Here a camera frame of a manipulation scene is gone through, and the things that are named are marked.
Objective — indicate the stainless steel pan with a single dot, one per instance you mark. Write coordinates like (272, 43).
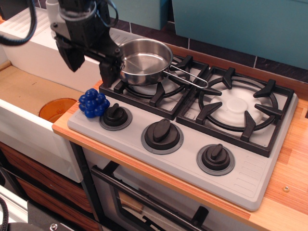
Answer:
(147, 61)

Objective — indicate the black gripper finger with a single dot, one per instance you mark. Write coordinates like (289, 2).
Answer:
(73, 57)
(109, 72)

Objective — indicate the wooden drawer fronts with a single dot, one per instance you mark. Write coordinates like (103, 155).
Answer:
(48, 189)

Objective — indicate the blue toy blueberry cluster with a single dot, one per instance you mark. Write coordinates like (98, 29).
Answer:
(93, 104)

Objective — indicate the black left stove knob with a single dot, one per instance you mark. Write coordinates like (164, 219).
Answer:
(116, 118)

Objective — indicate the white toy sink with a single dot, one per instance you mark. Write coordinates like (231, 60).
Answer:
(32, 75)

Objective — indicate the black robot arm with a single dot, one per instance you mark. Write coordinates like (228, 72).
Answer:
(78, 10)

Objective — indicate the grey toy faucet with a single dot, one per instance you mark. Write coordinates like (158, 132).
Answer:
(52, 7)

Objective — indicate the black stove knob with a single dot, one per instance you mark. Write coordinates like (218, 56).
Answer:
(116, 118)
(162, 137)
(215, 160)

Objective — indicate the black middle stove knob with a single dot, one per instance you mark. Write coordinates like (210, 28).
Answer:
(162, 137)

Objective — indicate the black right burner grate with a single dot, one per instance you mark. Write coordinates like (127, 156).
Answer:
(246, 112)

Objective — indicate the grey toy stove top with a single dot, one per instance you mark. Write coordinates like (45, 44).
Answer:
(245, 185)

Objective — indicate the black left burner grate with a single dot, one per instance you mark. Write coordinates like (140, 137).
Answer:
(165, 98)

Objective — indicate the oven door with handle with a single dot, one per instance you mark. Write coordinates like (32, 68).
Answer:
(141, 204)

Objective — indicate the black right stove knob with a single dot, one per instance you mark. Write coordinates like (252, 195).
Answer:
(215, 160)

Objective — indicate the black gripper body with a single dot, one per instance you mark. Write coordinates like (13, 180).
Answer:
(91, 37)

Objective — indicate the black burner grate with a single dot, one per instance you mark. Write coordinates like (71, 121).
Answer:
(246, 112)
(165, 98)

